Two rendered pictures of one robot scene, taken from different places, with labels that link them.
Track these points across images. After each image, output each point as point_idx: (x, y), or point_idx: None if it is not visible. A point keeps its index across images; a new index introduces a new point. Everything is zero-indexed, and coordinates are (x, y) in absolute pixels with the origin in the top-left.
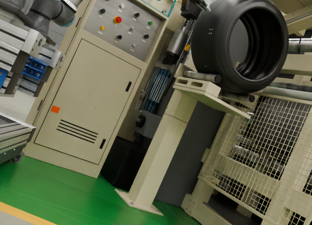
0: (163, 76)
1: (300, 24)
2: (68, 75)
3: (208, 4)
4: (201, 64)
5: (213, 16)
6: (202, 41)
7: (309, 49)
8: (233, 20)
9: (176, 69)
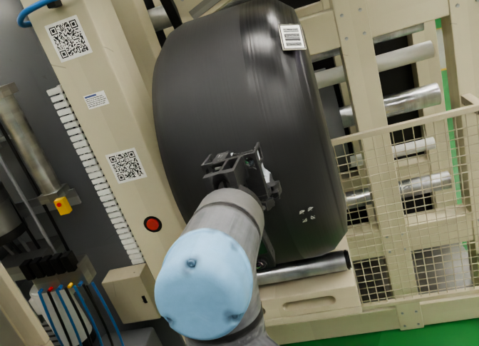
0: (84, 302)
1: None
2: None
3: (262, 165)
4: (278, 263)
5: (276, 174)
6: (281, 240)
7: (227, 6)
8: (328, 141)
9: (89, 262)
